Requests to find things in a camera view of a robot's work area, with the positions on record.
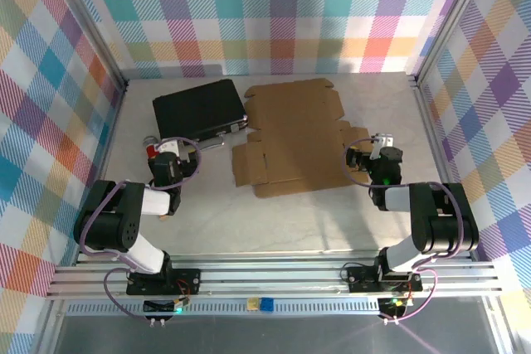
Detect aluminium side rail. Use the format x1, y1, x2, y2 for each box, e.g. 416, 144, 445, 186
408, 75, 478, 262
73, 78, 130, 266

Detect black hard case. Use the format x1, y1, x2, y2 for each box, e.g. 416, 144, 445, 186
151, 79, 249, 152

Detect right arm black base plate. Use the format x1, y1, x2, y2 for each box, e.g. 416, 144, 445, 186
346, 264, 424, 293

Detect aluminium corner post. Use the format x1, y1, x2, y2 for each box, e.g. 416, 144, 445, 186
41, 0, 129, 94
408, 0, 497, 88

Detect aluminium frame rail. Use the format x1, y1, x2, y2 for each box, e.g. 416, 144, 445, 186
45, 252, 505, 301

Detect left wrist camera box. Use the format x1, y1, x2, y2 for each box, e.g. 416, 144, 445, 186
153, 138, 186, 157

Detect black controller board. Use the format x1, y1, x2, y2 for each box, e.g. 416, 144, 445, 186
379, 296, 411, 316
143, 298, 191, 316

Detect red tube with silver cap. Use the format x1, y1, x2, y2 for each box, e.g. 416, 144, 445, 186
143, 134, 161, 160

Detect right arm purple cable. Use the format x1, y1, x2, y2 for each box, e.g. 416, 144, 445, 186
340, 137, 462, 322

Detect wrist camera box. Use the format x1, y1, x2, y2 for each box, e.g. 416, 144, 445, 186
370, 133, 395, 160
153, 138, 186, 157

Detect slotted grey cable duct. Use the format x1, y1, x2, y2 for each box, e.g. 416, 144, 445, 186
66, 302, 385, 317

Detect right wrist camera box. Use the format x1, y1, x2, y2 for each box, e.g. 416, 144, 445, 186
370, 133, 395, 160

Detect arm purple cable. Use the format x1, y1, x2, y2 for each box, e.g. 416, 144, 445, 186
79, 137, 203, 322
340, 137, 462, 322

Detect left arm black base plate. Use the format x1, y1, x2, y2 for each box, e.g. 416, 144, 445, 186
125, 267, 202, 296

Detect brown cardboard box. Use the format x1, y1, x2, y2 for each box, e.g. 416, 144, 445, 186
231, 78, 373, 200

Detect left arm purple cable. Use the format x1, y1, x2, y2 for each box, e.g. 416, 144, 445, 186
79, 137, 203, 322

